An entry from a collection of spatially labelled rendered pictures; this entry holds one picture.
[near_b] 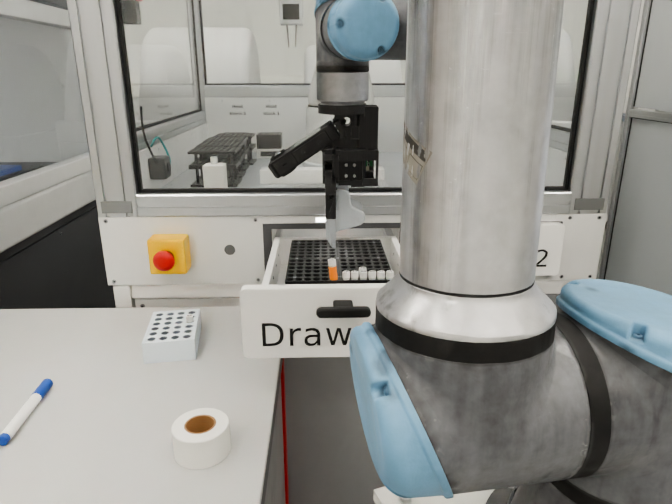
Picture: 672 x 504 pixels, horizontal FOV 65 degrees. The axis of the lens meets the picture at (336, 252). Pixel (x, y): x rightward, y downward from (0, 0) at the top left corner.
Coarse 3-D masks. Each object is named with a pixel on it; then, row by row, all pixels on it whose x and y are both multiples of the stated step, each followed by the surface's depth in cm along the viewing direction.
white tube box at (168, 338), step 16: (160, 320) 95; (176, 320) 95; (144, 336) 89; (160, 336) 89; (176, 336) 89; (192, 336) 89; (144, 352) 87; (160, 352) 87; (176, 352) 88; (192, 352) 88
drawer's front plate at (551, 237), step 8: (544, 224) 106; (552, 224) 106; (560, 224) 106; (544, 232) 107; (552, 232) 107; (560, 232) 107; (544, 240) 107; (552, 240) 107; (560, 240) 107; (544, 248) 108; (552, 248) 108; (560, 248) 108; (552, 256) 108; (560, 256) 108; (544, 264) 109; (552, 264) 109; (536, 272) 109; (544, 272) 110; (552, 272) 110
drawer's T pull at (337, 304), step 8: (336, 304) 74; (344, 304) 74; (352, 304) 74; (320, 312) 72; (328, 312) 72; (336, 312) 72; (344, 312) 72; (352, 312) 72; (360, 312) 72; (368, 312) 72
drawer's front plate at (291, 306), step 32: (256, 288) 75; (288, 288) 75; (320, 288) 75; (352, 288) 75; (256, 320) 76; (288, 320) 76; (320, 320) 76; (352, 320) 76; (256, 352) 78; (288, 352) 78; (320, 352) 78
